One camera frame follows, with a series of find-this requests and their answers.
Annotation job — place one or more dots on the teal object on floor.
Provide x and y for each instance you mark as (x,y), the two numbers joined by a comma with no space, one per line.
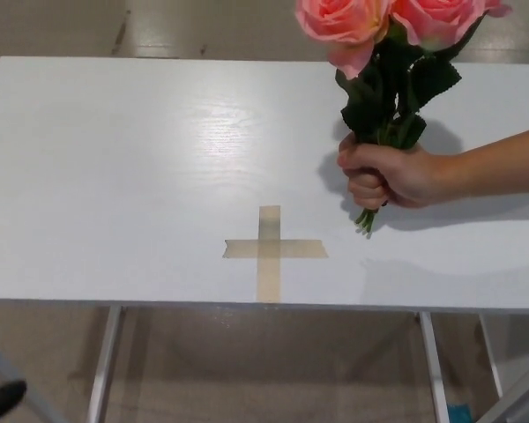
(459,414)

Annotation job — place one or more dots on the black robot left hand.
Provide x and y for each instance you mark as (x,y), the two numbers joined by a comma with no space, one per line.
(2,396)

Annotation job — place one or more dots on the long beige tape strip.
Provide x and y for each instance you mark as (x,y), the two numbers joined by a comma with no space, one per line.
(269,282)

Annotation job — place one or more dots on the white table leg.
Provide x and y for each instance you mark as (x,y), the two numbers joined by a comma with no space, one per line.
(102,370)
(491,352)
(435,370)

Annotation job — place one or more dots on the pink artificial rose bouquet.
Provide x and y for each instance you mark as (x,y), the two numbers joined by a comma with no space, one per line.
(348,22)

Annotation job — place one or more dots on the human forearm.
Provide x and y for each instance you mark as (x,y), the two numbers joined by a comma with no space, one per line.
(498,163)

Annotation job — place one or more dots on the grey metal stand frame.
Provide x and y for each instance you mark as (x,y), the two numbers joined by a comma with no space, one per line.
(31,405)
(520,396)

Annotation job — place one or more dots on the short beige tape strip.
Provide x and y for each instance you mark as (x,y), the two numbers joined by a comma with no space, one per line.
(306,249)

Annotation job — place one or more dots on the human hand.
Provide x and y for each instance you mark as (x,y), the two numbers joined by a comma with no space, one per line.
(392,176)

